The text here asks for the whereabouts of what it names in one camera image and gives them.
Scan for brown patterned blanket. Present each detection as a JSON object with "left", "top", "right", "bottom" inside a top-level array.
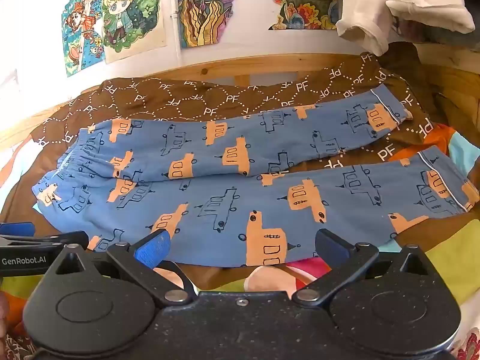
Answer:
[{"left": 30, "top": 43, "right": 480, "bottom": 169}]

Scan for blue pants with orange print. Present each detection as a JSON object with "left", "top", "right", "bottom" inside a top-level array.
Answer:
[{"left": 32, "top": 84, "right": 480, "bottom": 269}]

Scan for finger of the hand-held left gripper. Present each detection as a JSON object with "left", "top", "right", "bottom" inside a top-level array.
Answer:
[{"left": 0, "top": 222, "right": 34, "bottom": 236}]

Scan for torn colourful wall poster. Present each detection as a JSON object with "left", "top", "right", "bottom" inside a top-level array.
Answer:
[{"left": 254, "top": 0, "right": 344, "bottom": 31}]

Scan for white garment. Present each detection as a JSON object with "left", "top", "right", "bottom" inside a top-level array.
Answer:
[{"left": 335, "top": 0, "right": 477, "bottom": 57}]

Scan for blue cartoon wall poster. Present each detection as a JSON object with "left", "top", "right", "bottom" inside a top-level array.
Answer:
[{"left": 62, "top": 0, "right": 106, "bottom": 78}]

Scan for swirly colourful wall poster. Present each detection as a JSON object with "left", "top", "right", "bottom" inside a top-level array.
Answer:
[{"left": 176, "top": 0, "right": 256, "bottom": 49}]

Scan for wooden bed frame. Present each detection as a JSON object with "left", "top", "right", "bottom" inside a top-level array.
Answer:
[{"left": 0, "top": 43, "right": 480, "bottom": 147}]

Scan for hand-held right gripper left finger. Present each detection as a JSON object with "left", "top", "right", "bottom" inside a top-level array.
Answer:
[{"left": 49, "top": 229, "right": 197, "bottom": 304}]

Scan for green cartoon wall poster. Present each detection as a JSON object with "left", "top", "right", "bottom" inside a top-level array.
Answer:
[{"left": 100, "top": 0, "right": 168, "bottom": 64}]

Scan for white wall pipe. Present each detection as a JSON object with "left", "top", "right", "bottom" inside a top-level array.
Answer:
[{"left": 170, "top": 0, "right": 183, "bottom": 66}]

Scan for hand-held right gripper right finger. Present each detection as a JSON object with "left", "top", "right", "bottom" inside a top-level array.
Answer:
[{"left": 292, "top": 229, "right": 437, "bottom": 306}]

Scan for colourful printed blanket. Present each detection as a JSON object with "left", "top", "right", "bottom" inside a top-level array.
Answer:
[{"left": 0, "top": 120, "right": 480, "bottom": 360}]

